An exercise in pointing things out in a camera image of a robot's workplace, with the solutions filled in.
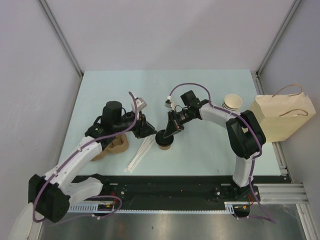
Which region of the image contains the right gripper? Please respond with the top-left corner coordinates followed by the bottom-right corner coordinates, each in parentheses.
top-left (164, 107), bottom-right (193, 138)

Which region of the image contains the white wrapped straw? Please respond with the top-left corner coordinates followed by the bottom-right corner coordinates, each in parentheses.
top-left (129, 139), bottom-right (155, 173)
top-left (123, 135), bottom-right (155, 173)
top-left (123, 136), bottom-right (152, 173)

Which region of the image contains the white slotted cable duct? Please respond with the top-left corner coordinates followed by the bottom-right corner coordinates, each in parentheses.
top-left (67, 202), bottom-right (235, 215)

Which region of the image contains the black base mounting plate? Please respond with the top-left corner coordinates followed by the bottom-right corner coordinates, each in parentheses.
top-left (96, 174), bottom-right (254, 211)

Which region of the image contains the brown paper coffee cup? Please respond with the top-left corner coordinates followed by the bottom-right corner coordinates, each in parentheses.
top-left (159, 145), bottom-right (171, 151)

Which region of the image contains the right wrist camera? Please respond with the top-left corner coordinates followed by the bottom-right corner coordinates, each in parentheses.
top-left (164, 99), bottom-right (174, 109)

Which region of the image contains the stack of paper cups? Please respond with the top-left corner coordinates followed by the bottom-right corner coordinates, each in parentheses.
top-left (221, 94), bottom-right (243, 111)

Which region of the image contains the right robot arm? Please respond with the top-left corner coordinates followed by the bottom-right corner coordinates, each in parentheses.
top-left (156, 90), bottom-right (266, 201)

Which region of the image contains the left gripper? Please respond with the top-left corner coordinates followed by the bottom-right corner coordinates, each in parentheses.
top-left (113, 109), bottom-right (157, 139)

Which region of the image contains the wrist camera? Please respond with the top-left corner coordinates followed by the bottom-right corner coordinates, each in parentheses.
top-left (164, 99), bottom-right (174, 109)
top-left (131, 97), bottom-right (147, 112)

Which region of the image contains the aluminium frame rail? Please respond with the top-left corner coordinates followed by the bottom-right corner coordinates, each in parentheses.
top-left (256, 183), bottom-right (309, 204)

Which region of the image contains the kraft paper takeout bag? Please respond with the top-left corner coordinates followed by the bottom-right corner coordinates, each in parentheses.
top-left (250, 84), bottom-right (316, 143)

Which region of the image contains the brown pulp cup carrier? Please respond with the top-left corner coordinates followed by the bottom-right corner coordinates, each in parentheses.
top-left (91, 133), bottom-right (129, 162)

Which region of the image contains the black coffee cup lid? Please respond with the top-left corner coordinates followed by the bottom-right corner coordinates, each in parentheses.
top-left (155, 129), bottom-right (174, 147)

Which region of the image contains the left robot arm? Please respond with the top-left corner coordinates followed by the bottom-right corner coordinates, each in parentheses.
top-left (28, 97), bottom-right (157, 223)

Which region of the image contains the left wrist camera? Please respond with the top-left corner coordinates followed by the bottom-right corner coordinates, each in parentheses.
top-left (131, 97), bottom-right (147, 112)

